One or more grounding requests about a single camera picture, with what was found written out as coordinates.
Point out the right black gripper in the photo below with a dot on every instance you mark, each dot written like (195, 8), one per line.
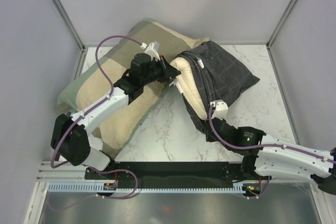
(220, 118)

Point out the aluminium frame post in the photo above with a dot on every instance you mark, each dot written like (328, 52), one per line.
(67, 21)
(288, 10)

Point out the right aluminium frame post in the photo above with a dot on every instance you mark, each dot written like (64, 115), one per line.
(288, 10)

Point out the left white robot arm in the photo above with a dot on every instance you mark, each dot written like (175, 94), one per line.
(70, 134)

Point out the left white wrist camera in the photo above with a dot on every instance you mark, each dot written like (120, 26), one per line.
(151, 50)

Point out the dark grey plaid pillowcase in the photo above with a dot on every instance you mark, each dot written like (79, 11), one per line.
(218, 76)

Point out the left aluminium frame post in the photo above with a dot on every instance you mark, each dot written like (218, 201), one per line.
(67, 21)

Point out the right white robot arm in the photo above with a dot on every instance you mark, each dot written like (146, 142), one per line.
(269, 157)

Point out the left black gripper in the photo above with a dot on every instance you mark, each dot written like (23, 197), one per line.
(168, 71)

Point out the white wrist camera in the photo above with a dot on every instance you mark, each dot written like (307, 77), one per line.
(219, 109)
(151, 50)

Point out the cream pillow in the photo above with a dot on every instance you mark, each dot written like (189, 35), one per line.
(187, 86)

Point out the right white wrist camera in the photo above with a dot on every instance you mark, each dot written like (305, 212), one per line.
(219, 109)

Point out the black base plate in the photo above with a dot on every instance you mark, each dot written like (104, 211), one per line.
(177, 175)

